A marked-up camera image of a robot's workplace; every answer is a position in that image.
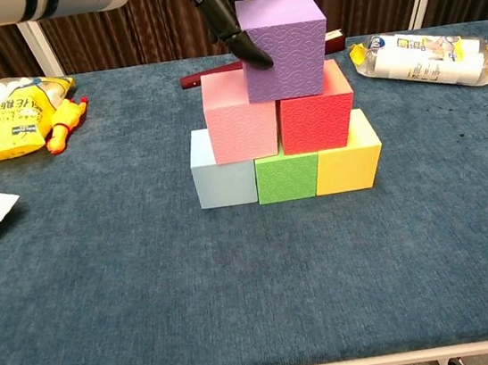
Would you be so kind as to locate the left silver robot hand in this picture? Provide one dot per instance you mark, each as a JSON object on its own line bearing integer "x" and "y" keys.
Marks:
{"x": 221, "y": 10}

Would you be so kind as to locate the purple foam cube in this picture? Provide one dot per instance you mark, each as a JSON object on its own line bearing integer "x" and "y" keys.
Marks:
{"x": 282, "y": 47}

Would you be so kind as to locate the pink foam cube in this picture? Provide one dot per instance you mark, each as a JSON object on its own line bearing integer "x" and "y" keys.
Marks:
{"x": 241, "y": 124}

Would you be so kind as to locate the red foam cube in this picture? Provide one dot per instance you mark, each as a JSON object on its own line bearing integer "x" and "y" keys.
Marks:
{"x": 314, "y": 121}

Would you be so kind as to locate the light blue foam cube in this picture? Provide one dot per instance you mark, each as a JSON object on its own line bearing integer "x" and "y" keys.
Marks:
{"x": 221, "y": 181}

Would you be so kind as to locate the green foam cube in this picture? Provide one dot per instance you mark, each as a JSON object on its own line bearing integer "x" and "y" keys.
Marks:
{"x": 286, "y": 179}

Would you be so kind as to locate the yellow cube block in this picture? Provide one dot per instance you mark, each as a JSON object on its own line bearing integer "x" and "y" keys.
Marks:
{"x": 345, "y": 167}

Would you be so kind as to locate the dark red folded fan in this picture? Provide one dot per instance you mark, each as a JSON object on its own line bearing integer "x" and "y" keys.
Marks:
{"x": 212, "y": 75}

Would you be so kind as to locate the yellow rubber chicken toy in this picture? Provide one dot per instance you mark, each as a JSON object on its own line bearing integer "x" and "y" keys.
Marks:
{"x": 66, "y": 122}

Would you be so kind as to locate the clear pack of white rolls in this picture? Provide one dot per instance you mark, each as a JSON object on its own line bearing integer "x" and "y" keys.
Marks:
{"x": 425, "y": 57}

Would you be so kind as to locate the blue felt table cover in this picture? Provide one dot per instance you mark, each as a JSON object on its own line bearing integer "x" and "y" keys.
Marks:
{"x": 260, "y": 306}

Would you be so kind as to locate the black caster wheel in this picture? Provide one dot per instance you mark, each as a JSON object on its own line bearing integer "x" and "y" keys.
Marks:
{"x": 455, "y": 364}

